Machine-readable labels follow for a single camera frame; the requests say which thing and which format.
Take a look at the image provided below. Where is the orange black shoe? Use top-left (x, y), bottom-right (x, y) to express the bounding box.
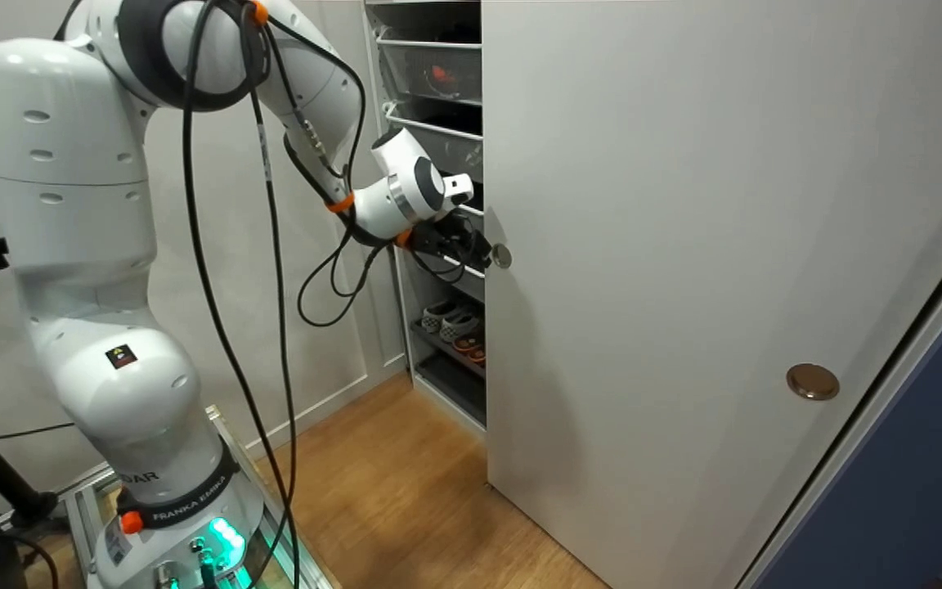
top-left (447, 329), bottom-right (488, 374)

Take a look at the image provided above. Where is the white closet shelving frame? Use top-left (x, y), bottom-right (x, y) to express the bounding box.
top-left (364, 0), bottom-right (491, 432)

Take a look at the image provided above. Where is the white wire mesh basket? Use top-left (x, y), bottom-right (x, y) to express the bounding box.
top-left (372, 32), bottom-right (484, 107)
top-left (412, 246), bottom-right (488, 309)
top-left (381, 102), bottom-right (488, 206)

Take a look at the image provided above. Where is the grey sneaker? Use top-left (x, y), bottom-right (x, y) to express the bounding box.
top-left (418, 300), bottom-right (482, 342)

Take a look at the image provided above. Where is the metal robot base stand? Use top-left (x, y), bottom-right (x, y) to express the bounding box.
top-left (56, 460), bottom-right (338, 589)

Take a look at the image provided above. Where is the white sliding closet door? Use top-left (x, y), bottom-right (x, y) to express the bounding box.
top-left (482, 0), bottom-right (942, 589)

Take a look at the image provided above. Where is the black cable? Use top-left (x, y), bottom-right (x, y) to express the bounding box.
top-left (249, 21), bottom-right (302, 589)
top-left (177, 0), bottom-right (308, 589)
top-left (263, 12), bottom-right (400, 329)

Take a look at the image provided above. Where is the red shoe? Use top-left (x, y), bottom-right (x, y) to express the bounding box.
top-left (427, 63), bottom-right (465, 90)

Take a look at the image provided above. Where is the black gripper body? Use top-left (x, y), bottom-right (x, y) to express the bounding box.
top-left (409, 206), bottom-right (493, 267)

